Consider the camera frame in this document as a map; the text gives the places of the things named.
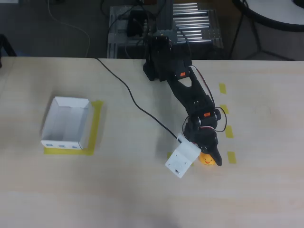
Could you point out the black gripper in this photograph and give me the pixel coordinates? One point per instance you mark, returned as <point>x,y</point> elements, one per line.
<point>212,150</point>

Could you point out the yellow rubber duck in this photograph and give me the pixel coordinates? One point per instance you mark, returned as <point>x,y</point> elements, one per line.
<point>207,160</point>

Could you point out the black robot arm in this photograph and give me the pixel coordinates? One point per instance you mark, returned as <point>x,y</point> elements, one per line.
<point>183,90</point>

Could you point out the yellow tape square outline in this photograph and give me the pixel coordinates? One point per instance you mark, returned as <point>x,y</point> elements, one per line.
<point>96,123</point>

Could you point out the white cardboard box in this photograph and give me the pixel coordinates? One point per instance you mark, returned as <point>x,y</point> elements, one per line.
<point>64,123</point>

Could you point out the short yellow tape strip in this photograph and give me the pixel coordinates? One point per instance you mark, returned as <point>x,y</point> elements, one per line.
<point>169,155</point>
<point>225,109</point>
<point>222,88</point>
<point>231,157</point>
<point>192,164</point>
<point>229,132</point>

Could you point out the grey table stand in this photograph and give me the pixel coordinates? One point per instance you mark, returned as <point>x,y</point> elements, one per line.
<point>257,40</point>

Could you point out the metal roller rack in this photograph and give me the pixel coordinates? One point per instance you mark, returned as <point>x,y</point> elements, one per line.
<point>197,23</point>

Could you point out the round white table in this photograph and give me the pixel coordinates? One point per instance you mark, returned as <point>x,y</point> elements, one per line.
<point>273,12</point>

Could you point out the black chair part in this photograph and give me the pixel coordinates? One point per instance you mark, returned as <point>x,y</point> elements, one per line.
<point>6,46</point>

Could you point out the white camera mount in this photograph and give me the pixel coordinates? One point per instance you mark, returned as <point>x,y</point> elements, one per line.
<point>183,156</point>

